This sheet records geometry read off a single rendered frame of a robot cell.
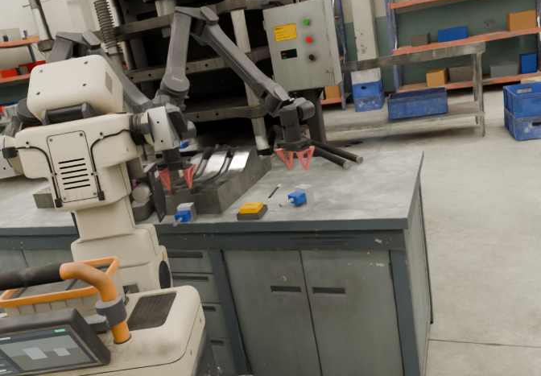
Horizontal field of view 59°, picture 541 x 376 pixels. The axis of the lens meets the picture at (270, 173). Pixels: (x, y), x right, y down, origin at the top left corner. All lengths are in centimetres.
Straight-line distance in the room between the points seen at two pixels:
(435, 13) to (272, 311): 682
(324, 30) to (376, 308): 127
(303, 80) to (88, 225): 133
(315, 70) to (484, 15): 597
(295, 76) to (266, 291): 109
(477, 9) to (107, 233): 727
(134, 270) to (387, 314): 81
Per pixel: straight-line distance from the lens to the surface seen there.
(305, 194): 158
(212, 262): 175
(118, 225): 137
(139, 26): 267
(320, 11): 229
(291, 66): 235
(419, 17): 813
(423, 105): 528
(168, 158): 159
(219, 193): 165
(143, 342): 106
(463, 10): 811
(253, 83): 157
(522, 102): 495
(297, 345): 182
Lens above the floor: 136
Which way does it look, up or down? 16 degrees down
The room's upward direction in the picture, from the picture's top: 11 degrees counter-clockwise
